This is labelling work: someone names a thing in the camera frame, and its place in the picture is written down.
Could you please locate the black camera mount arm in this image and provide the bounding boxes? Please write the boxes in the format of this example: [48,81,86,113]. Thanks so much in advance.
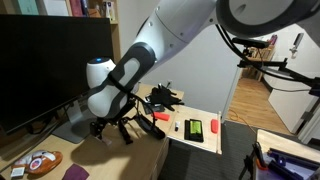
[236,48,320,98]

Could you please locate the black strap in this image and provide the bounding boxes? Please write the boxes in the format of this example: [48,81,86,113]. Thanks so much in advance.
[117,116,135,146]

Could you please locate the teal book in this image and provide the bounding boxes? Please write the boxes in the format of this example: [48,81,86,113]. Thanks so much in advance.
[16,0,40,16]

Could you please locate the red orange case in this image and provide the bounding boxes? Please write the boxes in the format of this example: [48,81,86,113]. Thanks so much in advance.
[151,111,171,122]

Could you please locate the small wooden bookcase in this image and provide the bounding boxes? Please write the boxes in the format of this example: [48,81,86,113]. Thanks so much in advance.
[241,33,278,83]

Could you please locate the white box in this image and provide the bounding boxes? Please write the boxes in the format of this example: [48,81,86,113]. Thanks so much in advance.
[42,0,70,17]

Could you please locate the black stereo camera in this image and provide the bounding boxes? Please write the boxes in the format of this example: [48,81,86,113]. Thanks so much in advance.
[231,36,271,50]

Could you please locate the red oval item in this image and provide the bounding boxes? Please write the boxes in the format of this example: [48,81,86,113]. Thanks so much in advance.
[210,118,220,135]

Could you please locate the orange floor cable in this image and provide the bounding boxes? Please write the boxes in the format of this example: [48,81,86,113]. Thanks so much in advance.
[227,107,258,135]

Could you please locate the black wallet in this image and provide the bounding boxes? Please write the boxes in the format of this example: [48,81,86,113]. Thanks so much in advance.
[141,99,166,116]

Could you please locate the black computer monitor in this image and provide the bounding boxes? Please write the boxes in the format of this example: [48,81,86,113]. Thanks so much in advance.
[0,14,116,145]

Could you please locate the white bottles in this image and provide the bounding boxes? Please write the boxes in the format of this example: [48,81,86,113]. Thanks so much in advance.
[101,0,117,22]

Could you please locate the purple box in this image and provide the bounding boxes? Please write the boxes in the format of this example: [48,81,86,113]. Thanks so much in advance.
[265,147,320,180]

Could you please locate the wooden side table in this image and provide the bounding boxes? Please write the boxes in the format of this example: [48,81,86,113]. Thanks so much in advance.
[254,128,320,180]

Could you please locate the dark red pouch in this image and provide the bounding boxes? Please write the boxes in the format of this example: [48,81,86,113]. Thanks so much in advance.
[68,0,84,18]

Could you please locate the orange handled tool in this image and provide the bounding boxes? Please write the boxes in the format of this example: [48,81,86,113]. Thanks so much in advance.
[252,141,270,172]

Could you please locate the purple cloth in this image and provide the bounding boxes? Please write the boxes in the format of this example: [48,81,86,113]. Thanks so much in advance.
[61,163,91,180]

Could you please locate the brown leather item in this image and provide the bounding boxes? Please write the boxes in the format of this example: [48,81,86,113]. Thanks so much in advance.
[87,7,102,19]

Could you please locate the wooden desk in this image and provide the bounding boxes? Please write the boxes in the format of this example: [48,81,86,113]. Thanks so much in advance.
[0,82,186,180]

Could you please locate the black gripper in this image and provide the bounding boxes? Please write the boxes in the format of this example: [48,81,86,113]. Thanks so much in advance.
[89,117,111,140]

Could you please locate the open wooden drawer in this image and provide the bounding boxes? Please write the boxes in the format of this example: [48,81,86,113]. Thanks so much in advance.
[166,104,223,156]

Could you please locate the black box green label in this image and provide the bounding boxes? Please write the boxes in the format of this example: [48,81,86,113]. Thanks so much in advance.
[183,118,205,144]

